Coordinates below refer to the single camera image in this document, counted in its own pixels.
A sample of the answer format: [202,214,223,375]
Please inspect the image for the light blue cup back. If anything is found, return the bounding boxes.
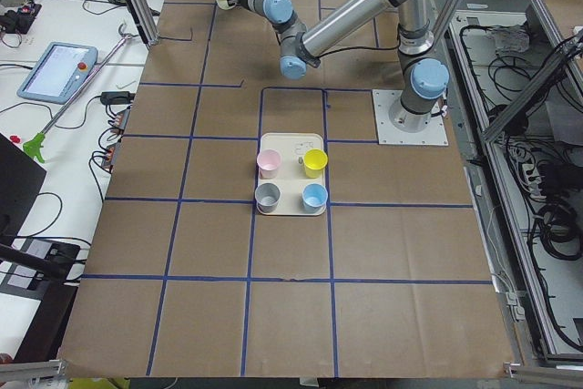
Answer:
[302,183,328,214]

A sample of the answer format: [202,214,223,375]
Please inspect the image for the yellow plastic cup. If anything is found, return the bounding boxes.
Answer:
[302,148,328,179]

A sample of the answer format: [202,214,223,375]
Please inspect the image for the blue teach pendant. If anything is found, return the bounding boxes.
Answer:
[16,42,98,105]

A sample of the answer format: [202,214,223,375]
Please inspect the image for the pink plastic cup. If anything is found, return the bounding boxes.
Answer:
[256,148,281,179]

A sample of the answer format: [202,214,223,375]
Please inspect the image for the grey usb hub left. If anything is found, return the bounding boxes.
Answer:
[101,142,121,173]

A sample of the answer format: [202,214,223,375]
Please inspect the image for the black power adapter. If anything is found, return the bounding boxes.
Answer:
[99,90,135,106]

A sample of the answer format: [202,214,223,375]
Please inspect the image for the grey usb hub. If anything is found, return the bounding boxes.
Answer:
[101,142,121,173]
[113,107,131,131]

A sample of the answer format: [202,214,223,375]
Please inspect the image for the green handled reacher grabber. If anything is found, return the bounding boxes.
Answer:
[23,23,135,163]

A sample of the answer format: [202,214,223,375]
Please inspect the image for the grey plastic cup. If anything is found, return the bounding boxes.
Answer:
[254,182,281,214]

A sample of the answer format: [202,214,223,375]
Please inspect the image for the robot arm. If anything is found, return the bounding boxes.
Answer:
[205,0,435,131]

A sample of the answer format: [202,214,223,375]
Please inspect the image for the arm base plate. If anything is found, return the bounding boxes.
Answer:
[372,89,449,147]

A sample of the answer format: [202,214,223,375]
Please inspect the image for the cream plastic tray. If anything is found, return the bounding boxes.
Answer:
[257,133,327,216]

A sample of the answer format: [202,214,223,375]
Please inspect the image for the grey usb hub right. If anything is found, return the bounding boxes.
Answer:
[113,107,131,131]

